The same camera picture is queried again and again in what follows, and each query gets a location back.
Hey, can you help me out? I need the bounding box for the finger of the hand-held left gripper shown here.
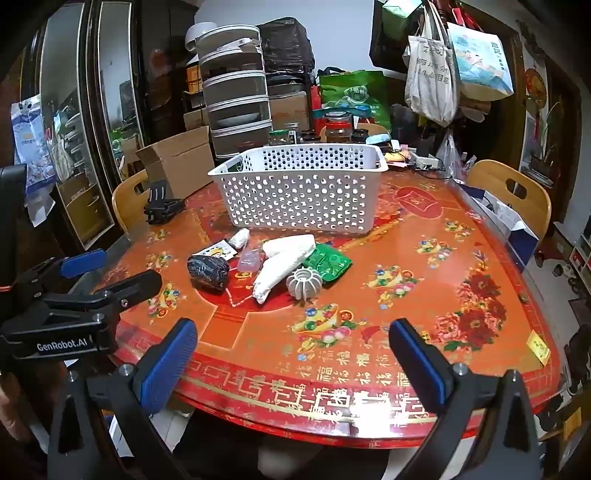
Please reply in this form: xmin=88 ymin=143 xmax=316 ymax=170
xmin=44 ymin=270 xmax=163 ymax=324
xmin=28 ymin=249 xmax=108 ymax=296

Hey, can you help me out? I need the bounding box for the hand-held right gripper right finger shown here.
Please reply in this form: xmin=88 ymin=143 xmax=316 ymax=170
xmin=389 ymin=318 xmax=543 ymax=480

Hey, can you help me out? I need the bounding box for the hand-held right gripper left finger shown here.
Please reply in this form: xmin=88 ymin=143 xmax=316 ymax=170
xmin=47 ymin=318 xmax=199 ymax=480

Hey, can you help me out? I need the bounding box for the white cartoon print snack packet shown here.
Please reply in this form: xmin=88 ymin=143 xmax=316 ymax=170
xmin=194 ymin=241 xmax=237 ymax=266

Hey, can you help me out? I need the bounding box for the green foil packet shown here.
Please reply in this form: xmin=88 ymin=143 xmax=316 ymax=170
xmin=302 ymin=243 xmax=352 ymax=284

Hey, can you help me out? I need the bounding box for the white perforated plastic basket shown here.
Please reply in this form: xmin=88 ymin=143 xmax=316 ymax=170
xmin=207 ymin=144 xmax=389 ymax=232

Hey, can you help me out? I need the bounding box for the person's left forearm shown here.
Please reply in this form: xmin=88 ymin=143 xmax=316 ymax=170
xmin=0 ymin=369 xmax=31 ymax=441

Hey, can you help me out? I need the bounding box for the dark blue crumpled packet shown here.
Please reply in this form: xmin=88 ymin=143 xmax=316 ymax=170
xmin=187 ymin=255 xmax=230 ymax=291

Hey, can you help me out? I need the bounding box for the wooden chair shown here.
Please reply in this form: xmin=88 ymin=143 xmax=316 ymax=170
xmin=112 ymin=170 xmax=153 ymax=236
xmin=466 ymin=159 xmax=552 ymax=236

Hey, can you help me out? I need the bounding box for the black folding phone stand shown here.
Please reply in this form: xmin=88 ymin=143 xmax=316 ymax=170
xmin=143 ymin=181 xmax=186 ymax=225

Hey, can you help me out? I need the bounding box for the red floral tablecloth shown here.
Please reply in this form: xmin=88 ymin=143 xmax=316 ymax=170
xmin=95 ymin=166 xmax=561 ymax=450

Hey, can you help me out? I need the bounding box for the yellow sticker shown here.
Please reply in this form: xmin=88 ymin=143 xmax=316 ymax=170
xmin=526 ymin=330 xmax=551 ymax=365

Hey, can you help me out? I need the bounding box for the clear pink plastic bag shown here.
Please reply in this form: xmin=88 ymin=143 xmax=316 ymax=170
xmin=237 ymin=248 xmax=264 ymax=274

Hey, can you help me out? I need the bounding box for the blue printed plastic bag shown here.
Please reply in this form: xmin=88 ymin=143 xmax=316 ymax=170
xmin=11 ymin=95 xmax=58 ymax=227

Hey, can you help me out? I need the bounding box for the white stuffed cloth roll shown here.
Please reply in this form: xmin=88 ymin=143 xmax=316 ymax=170
xmin=262 ymin=234 xmax=317 ymax=261
xmin=252 ymin=251 xmax=315 ymax=305

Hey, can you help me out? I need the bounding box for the open cardboard box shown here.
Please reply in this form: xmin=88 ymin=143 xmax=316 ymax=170
xmin=135 ymin=126 xmax=217 ymax=199

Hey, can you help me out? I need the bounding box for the blue white paper box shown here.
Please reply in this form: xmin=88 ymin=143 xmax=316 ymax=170
xmin=455 ymin=184 xmax=540 ymax=273

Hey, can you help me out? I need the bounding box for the dark mirrored cabinet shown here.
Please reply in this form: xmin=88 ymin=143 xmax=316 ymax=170
xmin=18 ymin=0 xmax=148 ymax=250

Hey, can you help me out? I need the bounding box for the white power strip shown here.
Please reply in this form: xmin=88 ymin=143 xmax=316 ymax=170
xmin=411 ymin=152 xmax=444 ymax=171

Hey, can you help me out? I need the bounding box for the white plastic bag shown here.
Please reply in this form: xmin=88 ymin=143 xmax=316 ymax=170
xmin=436 ymin=129 xmax=462 ymax=181

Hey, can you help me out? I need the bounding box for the closed cardboard carton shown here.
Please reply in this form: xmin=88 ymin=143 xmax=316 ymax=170
xmin=270 ymin=90 xmax=310 ymax=130

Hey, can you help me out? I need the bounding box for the red lid glass jar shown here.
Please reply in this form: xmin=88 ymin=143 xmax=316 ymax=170
xmin=325 ymin=112 xmax=352 ymax=144

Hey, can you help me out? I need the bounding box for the white bowl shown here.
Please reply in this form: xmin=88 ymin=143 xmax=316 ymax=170
xmin=185 ymin=21 xmax=218 ymax=51

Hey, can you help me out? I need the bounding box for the green shopping bag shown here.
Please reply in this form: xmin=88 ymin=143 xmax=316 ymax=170
xmin=318 ymin=70 xmax=392 ymax=134

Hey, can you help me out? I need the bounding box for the black plastic bag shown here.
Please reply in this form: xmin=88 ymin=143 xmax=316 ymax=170
xmin=259 ymin=17 xmax=315 ymax=72

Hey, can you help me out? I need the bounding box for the white canvas tote bag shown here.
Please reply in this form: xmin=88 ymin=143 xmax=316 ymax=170
xmin=403 ymin=9 xmax=459 ymax=127

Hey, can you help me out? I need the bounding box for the blue white printed bag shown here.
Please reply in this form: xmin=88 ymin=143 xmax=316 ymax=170
xmin=445 ymin=21 xmax=515 ymax=102

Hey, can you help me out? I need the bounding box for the grey ribbed round ring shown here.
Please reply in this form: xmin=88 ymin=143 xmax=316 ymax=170
xmin=285 ymin=269 xmax=320 ymax=300

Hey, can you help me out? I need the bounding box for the round red wall ornament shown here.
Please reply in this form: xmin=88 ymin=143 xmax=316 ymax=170
xmin=524 ymin=68 xmax=548 ymax=109

